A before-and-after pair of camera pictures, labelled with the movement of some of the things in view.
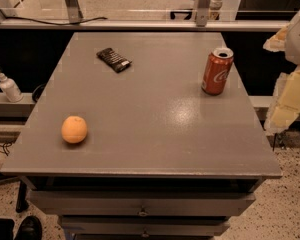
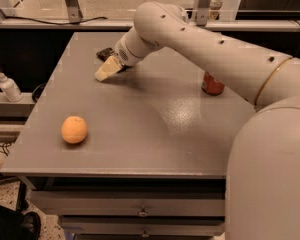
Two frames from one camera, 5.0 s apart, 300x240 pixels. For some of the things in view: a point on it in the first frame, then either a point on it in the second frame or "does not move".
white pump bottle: [9, 87] does not move
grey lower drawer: [100, 225] does not move
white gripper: [299, 41] to [122, 53]
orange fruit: [74, 129] does not move
